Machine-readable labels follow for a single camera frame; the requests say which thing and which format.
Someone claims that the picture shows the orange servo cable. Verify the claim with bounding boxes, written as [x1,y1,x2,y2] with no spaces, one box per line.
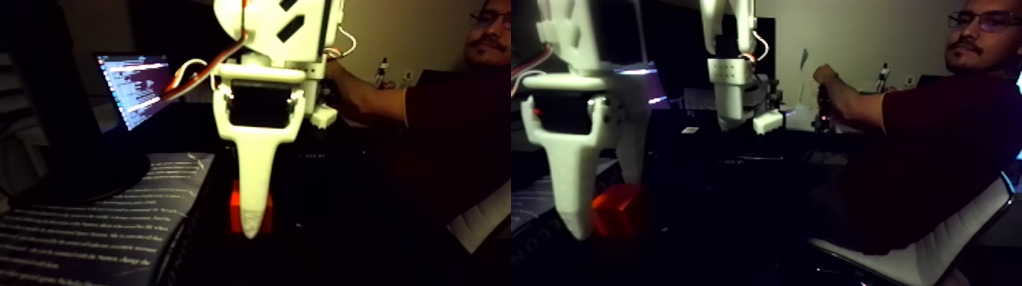
[511,48,554,99]
[746,32,770,63]

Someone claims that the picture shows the white desk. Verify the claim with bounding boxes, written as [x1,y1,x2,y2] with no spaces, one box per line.
[786,91,911,135]

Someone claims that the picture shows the red cube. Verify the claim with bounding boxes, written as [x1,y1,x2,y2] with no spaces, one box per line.
[592,183,646,240]

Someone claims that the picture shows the eyeglasses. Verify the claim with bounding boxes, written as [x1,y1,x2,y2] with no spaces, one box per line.
[948,9,1022,33]

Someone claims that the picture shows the white chair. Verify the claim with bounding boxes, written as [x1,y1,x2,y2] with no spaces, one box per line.
[806,173,1019,286]

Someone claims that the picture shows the dark leader arm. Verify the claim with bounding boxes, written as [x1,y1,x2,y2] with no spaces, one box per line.
[812,84,836,134]

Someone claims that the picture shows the person's right hand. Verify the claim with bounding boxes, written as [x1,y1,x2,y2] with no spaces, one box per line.
[812,64,842,102]

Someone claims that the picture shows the dark book with white text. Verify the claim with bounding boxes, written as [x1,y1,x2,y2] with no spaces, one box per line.
[511,157,620,269]

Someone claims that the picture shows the person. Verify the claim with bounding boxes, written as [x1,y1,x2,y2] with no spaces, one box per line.
[822,0,1022,255]

